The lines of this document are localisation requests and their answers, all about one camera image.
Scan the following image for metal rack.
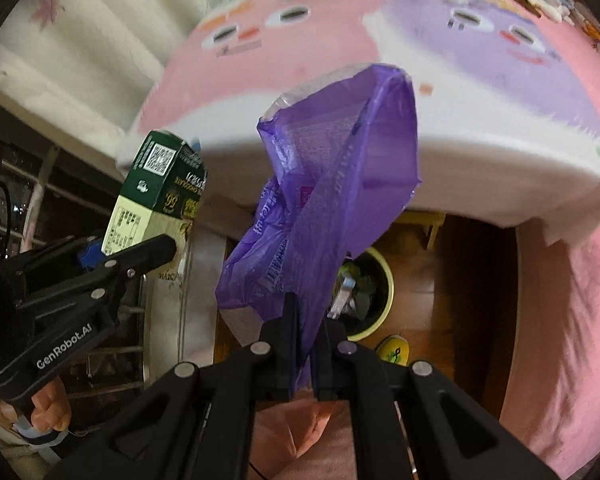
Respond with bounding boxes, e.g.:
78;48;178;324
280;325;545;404
0;145;146;396

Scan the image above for cartoon printed tablecloth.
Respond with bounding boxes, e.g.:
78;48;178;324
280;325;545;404
115;0;600;246

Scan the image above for blue trash bin yellow rim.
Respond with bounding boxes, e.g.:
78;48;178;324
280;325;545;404
330;246;396;343

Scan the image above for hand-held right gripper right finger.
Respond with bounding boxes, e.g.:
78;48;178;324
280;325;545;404
312;317;561;480

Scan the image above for dark green and cream carton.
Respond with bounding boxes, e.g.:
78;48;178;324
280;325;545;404
101;130;208;271

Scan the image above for purple plastic bag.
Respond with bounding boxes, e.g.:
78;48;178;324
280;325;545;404
215;63;423;396

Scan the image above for person's left hand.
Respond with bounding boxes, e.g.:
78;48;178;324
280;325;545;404
30;375;73;433

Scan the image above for pink bed blanket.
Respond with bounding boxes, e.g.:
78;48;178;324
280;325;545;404
500;25;600;476

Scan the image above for yellow slipper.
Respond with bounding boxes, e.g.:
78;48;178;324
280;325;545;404
375;335;411;366

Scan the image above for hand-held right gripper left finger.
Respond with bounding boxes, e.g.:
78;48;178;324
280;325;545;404
45;292;301;480

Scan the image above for person's left leg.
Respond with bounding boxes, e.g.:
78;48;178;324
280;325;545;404
252;400;356;480

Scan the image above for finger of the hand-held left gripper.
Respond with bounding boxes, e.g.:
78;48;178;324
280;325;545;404
15;234;177;326
0;234;106;288

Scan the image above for cream floral curtain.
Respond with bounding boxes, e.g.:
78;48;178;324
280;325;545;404
0;0;261;146

